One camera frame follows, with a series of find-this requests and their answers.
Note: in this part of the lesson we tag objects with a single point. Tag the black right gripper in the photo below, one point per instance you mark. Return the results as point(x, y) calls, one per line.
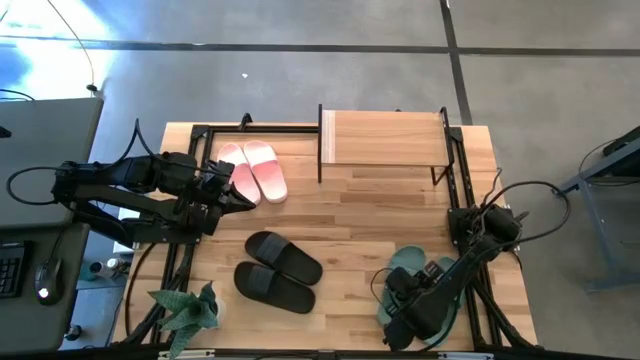
point(405, 290)

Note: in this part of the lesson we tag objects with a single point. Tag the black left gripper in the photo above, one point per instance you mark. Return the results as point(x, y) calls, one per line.
point(205, 205)

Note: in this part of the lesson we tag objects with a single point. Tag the pink slide sandal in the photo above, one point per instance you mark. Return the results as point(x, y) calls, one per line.
point(267, 172)
point(245, 180)

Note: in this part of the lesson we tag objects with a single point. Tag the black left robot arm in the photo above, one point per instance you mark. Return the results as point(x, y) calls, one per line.
point(125, 172)

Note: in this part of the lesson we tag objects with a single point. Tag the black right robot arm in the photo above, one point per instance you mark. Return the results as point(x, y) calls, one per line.
point(450, 290)

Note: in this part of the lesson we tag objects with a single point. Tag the potted green plant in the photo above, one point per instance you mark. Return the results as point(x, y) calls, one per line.
point(192, 312)

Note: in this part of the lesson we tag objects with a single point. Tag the small bottle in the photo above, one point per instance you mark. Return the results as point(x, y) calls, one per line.
point(112, 266)

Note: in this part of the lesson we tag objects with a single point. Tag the black computer mouse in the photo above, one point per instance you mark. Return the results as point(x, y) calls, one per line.
point(49, 280)

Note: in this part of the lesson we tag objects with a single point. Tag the black caster wheel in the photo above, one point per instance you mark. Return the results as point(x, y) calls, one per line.
point(74, 333)

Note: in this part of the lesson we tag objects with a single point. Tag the light grey desk panel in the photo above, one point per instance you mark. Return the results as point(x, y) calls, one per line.
point(30, 150)

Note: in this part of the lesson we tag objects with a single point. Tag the blue-grey metal cart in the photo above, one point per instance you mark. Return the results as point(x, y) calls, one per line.
point(600, 170)

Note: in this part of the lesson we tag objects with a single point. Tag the black keyboard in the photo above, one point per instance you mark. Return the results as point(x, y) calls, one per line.
point(12, 270)

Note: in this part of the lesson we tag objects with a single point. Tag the dark grey desk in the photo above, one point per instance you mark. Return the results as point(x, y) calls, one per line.
point(25, 325)

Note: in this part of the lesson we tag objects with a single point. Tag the black device on cart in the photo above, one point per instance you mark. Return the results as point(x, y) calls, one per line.
point(625, 142)

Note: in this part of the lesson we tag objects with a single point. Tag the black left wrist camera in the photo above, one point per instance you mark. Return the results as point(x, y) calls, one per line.
point(222, 170)

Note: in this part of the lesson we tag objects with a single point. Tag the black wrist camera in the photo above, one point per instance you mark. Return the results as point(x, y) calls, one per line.
point(434, 270)
point(222, 170)

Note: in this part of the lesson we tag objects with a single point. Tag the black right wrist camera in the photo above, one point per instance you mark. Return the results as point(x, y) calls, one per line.
point(434, 270)

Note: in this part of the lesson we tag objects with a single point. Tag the black aluminium table frame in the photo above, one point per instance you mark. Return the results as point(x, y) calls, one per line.
point(260, 129)

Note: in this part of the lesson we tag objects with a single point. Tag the silver aluminium bracket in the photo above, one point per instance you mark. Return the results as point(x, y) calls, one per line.
point(185, 354)
point(465, 356)

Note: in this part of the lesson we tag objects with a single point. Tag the wooden shelf black metal frame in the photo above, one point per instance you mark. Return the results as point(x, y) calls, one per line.
point(385, 137)

